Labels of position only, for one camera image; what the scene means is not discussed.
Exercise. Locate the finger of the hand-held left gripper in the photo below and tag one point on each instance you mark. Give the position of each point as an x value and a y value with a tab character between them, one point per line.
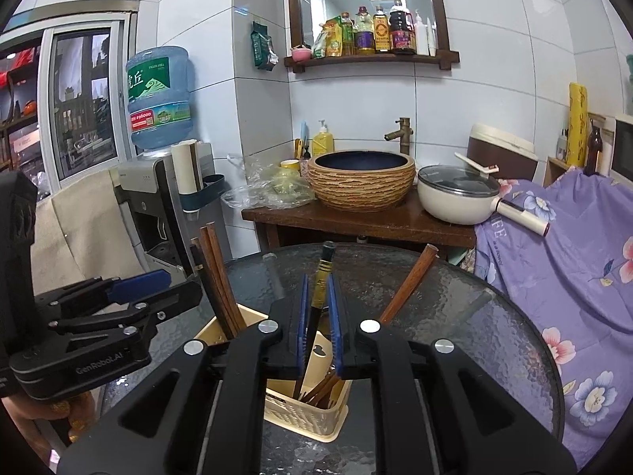
138	284
168	304

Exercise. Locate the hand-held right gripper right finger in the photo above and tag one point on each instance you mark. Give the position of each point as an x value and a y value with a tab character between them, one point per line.
336	326

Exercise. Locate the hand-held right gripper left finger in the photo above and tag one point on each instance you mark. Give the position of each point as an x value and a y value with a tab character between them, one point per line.
301	326

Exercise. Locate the beige plastic utensil holder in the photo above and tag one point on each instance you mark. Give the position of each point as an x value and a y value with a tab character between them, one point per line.
301	415

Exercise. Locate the person's left hand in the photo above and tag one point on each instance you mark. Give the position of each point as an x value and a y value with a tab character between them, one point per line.
64	413

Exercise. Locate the grey water dispenser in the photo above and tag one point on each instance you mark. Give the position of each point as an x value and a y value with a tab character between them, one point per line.
148	208

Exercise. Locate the dark wooden washstand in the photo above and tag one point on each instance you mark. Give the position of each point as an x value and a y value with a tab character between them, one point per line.
346	225

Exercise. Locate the teal plastic holder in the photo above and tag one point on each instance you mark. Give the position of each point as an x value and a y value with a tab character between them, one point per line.
207	193

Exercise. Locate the ribbed brown basin bowl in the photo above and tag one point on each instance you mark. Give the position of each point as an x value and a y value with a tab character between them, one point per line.
361	188

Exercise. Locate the clear plastic bag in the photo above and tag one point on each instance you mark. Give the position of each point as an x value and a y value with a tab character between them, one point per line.
257	190

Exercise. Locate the yellow cup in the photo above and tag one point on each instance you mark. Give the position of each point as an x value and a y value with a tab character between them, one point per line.
289	167

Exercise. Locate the small patterned pump bottle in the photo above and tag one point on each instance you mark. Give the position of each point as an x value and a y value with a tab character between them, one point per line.
305	158

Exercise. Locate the white pan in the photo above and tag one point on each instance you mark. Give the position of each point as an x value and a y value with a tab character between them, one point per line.
455	205

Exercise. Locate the yellow soap dispenser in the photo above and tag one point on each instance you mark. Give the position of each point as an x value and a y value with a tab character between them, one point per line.
323	141

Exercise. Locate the glass pan lid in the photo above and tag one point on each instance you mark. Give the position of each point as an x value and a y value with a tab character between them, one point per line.
457	180

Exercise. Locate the blue water jug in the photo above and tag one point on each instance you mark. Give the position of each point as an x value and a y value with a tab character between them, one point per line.
158	94

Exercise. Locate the blue toothbrush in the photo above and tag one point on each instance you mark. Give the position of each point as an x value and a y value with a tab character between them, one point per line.
304	133

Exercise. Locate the sliding window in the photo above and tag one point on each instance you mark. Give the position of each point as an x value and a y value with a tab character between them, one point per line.
84	99

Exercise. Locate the brass bamboo faucet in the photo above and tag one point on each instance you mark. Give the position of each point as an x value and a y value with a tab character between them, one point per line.
404	133

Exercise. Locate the white rice spoon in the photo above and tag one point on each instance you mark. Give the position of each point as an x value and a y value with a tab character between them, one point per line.
474	163

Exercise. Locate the wooden display shelf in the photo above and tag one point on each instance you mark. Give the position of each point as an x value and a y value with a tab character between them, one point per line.
20	104

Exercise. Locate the purple floral cloth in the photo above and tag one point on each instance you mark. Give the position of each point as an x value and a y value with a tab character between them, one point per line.
568	282

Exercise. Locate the brown white rice cooker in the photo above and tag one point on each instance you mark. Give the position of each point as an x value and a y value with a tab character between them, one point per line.
504	151

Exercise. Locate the wooden box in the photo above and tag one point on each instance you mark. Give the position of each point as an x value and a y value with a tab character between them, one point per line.
554	173

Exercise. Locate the green tea packet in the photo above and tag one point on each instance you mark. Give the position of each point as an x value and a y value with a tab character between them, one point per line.
262	47

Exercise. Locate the pink bowl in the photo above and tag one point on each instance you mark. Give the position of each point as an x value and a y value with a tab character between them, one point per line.
300	53

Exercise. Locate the pale food packet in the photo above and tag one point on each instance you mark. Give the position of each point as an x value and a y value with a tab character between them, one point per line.
319	42

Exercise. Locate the small clear bottle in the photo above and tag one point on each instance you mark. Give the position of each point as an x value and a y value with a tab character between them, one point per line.
562	146

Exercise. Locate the yellow food packet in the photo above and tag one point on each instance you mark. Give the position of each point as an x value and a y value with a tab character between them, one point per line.
334	37

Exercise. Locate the green label bottle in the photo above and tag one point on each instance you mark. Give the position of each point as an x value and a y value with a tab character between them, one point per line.
348	37

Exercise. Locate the yellow cooking oil bottle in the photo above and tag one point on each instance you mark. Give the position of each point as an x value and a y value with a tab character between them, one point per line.
365	34

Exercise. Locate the brown label sauce bottle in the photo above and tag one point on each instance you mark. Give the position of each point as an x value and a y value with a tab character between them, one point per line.
381	32

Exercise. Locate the small white squeeze bottle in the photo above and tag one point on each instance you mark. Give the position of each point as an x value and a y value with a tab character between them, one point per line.
431	42

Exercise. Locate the dark soy sauce bottle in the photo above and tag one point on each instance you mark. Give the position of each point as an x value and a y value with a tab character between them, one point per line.
401	32

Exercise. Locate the tall white squeeze bottle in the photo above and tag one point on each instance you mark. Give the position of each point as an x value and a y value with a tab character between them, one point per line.
421	34

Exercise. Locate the brown glass bottle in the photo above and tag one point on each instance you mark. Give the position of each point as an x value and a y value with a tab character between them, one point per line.
593	153

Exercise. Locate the yellow patterned roll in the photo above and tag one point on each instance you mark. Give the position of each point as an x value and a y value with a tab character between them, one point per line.
577	128

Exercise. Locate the wooden framed mirror shelf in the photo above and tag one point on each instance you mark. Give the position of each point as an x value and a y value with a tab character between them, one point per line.
447	15

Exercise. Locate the white microwave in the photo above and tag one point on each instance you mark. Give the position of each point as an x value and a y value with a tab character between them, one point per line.
624	151

